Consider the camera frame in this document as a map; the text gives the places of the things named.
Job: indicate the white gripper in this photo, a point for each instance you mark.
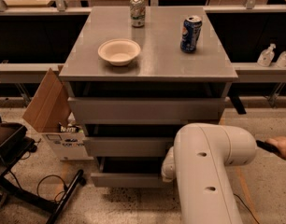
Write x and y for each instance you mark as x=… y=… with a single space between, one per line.
x=168 y=168

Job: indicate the grey bottom drawer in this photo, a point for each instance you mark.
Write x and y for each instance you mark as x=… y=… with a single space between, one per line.
x=129 y=172

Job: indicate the grey drawer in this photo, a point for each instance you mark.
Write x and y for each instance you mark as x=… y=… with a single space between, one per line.
x=127 y=146
x=129 y=172
x=146 y=110

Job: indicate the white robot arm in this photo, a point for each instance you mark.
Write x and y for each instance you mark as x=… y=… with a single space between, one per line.
x=197 y=161

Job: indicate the grey middle drawer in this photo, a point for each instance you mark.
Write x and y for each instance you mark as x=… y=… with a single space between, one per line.
x=127 y=146

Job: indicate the grey top drawer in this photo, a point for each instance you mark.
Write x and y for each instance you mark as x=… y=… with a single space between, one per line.
x=146 y=110

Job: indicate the grey drawer cabinet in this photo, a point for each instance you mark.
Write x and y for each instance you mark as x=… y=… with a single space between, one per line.
x=161 y=70

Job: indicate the person hand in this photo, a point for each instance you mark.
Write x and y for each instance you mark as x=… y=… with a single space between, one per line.
x=280 y=143

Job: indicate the black handheld device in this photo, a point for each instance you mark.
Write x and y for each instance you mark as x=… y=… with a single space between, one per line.
x=267 y=147

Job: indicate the white paper bowl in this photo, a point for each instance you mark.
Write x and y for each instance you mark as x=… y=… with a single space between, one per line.
x=119 y=52

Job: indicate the cardboard box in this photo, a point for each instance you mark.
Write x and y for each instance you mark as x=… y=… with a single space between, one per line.
x=50 y=115

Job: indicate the blue pepsi can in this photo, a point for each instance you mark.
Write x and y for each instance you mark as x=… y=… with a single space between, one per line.
x=190 y=33

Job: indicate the left sanitizer pump bottle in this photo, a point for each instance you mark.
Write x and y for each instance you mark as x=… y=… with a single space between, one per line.
x=266 y=56

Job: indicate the sanitizer pump bottle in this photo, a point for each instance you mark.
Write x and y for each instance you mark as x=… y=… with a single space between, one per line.
x=281 y=61
x=266 y=56

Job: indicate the black rolling stand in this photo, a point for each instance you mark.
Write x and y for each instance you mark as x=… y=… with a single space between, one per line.
x=37 y=180

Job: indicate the right sanitizer pump bottle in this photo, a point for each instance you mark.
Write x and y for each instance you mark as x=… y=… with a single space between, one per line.
x=281 y=61

